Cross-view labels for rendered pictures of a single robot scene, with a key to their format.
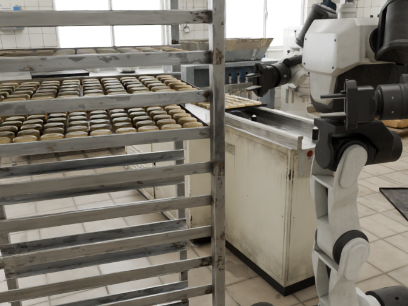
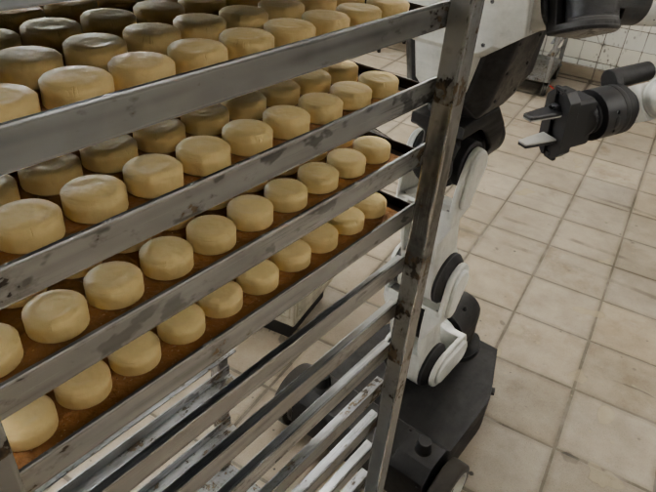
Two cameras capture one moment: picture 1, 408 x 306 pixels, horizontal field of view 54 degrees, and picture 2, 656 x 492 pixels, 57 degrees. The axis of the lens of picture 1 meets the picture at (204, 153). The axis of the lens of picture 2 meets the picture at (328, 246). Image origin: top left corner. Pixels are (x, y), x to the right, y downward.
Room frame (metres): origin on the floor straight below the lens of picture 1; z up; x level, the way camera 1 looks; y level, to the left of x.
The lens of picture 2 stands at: (0.46, 0.53, 1.58)
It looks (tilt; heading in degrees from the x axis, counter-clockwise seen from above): 34 degrees down; 322
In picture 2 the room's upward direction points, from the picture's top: 5 degrees clockwise
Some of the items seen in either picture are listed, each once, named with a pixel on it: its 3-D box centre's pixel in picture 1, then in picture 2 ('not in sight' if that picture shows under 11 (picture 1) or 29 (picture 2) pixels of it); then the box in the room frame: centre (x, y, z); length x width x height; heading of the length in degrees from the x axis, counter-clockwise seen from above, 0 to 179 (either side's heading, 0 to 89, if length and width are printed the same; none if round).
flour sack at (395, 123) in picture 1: (401, 118); not in sight; (5.29, -2.65, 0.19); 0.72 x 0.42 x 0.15; 119
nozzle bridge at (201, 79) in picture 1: (225, 87); not in sight; (2.63, -0.15, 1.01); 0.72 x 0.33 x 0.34; 119
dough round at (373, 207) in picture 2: (193, 127); (368, 204); (1.01, 0.03, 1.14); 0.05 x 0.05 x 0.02
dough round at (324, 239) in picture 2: (148, 131); (318, 237); (0.98, 0.14, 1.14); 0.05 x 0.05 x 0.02
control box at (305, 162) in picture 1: (319, 158); not in sight; (1.87, -0.56, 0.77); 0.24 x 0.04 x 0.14; 119
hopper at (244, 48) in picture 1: (225, 50); not in sight; (2.63, -0.15, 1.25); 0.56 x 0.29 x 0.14; 119
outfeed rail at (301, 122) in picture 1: (234, 104); not in sight; (2.80, -0.22, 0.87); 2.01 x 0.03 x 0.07; 29
